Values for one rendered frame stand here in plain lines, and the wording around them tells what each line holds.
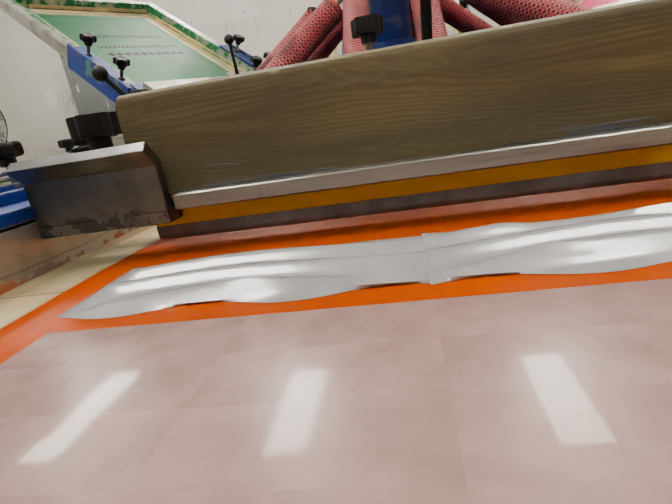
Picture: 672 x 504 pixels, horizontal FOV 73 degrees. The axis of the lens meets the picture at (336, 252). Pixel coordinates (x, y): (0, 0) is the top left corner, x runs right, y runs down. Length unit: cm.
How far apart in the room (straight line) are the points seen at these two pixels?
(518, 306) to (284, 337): 8
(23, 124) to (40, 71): 59
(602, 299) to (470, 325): 5
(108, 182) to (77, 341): 14
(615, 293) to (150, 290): 20
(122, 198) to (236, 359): 19
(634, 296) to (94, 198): 30
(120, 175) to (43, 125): 537
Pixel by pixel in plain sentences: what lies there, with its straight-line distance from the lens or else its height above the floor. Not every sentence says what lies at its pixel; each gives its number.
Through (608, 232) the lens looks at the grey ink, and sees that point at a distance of 24.
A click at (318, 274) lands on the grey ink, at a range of 21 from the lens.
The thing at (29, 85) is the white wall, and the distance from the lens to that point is 572.
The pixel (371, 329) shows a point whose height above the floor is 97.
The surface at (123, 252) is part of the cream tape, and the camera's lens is 37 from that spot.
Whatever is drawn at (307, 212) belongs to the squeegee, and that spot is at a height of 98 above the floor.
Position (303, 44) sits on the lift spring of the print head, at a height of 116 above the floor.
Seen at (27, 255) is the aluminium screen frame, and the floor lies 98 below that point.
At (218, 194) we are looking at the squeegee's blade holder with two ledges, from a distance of 30.
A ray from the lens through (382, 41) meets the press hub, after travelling 110.
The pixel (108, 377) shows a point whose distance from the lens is 18.
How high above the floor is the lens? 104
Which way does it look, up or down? 18 degrees down
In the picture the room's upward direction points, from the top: 9 degrees counter-clockwise
